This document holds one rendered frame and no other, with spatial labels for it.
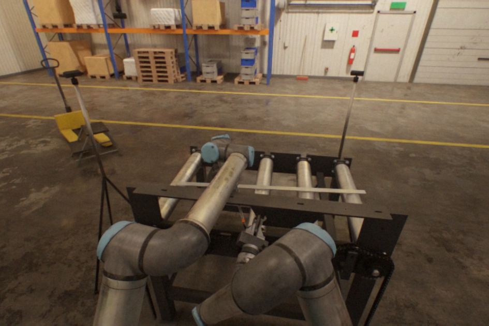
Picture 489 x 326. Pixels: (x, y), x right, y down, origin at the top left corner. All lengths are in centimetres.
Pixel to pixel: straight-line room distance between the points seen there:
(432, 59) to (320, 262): 1059
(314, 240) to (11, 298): 255
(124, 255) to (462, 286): 267
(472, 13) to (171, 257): 1113
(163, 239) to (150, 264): 6
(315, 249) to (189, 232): 32
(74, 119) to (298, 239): 544
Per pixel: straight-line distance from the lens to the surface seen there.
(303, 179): 184
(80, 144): 456
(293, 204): 119
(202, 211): 77
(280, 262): 61
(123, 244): 73
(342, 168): 206
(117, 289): 77
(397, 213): 132
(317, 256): 66
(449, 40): 1117
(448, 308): 270
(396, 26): 1049
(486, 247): 348
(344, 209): 123
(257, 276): 61
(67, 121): 580
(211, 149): 111
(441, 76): 1135
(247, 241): 114
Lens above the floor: 190
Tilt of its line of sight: 30 degrees down
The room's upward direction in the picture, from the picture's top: straight up
